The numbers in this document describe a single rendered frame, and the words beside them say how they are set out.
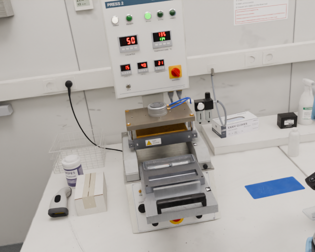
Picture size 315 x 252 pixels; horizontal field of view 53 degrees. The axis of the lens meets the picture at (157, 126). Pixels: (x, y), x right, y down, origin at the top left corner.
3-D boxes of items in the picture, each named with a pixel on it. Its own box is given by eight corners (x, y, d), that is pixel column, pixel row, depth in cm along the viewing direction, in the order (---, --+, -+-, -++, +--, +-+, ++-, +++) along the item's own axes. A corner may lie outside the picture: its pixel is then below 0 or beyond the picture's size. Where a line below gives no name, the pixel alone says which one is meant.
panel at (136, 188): (138, 232, 119) (130, 183, 119) (216, 219, 121) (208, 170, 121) (138, 234, 117) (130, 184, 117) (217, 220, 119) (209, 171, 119)
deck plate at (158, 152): (121, 133, 161) (121, 132, 161) (188, 123, 164) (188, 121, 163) (124, 184, 119) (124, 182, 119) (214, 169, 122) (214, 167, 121)
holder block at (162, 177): (141, 168, 119) (140, 162, 118) (193, 159, 121) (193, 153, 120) (145, 193, 104) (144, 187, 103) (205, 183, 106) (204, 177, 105)
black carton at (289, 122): (276, 124, 180) (277, 113, 177) (292, 123, 179) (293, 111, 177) (280, 129, 174) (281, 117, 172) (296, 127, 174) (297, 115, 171)
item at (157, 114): (127, 123, 147) (122, 97, 142) (192, 113, 149) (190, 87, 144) (129, 147, 125) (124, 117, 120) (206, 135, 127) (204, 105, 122)
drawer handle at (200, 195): (156, 210, 96) (155, 199, 94) (205, 202, 97) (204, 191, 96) (157, 214, 94) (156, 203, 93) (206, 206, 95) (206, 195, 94)
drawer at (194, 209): (140, 174, 122) (137, 157, 119) (195, 165, 124) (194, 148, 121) (147, 226, 96) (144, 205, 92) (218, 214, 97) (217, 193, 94)
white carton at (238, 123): (211, 130, 182) (211, 118, 179) (247, 122, 187) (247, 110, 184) (221, 138, 172) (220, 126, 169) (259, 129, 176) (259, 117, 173)
